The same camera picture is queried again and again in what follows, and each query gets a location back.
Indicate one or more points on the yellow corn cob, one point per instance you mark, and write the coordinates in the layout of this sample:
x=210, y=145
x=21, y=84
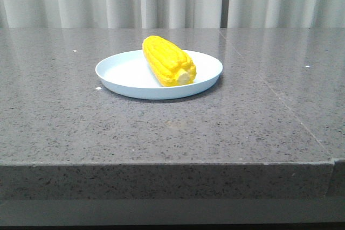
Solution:
x=171, y=65

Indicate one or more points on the light blue round plate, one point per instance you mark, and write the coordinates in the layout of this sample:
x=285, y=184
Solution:
x=132, y=74

